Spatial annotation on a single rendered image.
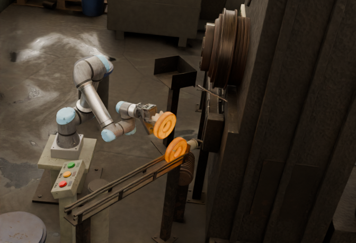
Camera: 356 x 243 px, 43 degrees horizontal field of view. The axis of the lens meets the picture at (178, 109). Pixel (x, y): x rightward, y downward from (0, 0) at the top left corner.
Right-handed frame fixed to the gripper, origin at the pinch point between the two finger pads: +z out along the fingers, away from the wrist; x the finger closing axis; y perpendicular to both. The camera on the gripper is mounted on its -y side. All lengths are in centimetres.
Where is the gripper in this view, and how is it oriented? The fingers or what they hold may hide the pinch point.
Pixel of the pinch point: (165, 122)
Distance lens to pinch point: 245.9
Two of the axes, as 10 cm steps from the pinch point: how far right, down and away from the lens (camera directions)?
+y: -0.9, -9.1, -4.0
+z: 7.7, 1.9, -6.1
